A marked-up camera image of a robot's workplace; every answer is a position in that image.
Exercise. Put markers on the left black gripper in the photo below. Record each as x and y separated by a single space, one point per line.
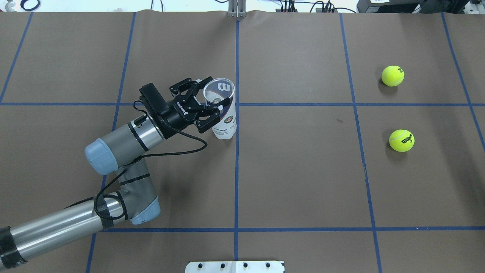
177 114

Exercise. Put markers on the clear tennis ball can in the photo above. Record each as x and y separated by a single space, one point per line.
215 92

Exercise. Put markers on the yellow tennis ball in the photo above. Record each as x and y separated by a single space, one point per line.
392 76
401 140

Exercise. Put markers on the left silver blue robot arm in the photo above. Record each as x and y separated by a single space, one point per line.
45 124

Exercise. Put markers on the brown paper table cover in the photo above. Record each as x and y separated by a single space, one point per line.
310 178

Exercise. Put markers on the black box with label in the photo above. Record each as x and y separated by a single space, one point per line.
387 6

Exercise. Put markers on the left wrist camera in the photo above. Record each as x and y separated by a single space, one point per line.
153 101

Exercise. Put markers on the aluminium frame post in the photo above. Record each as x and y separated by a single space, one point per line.
237 9

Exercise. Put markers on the white camera mast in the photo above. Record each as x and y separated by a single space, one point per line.
249 266

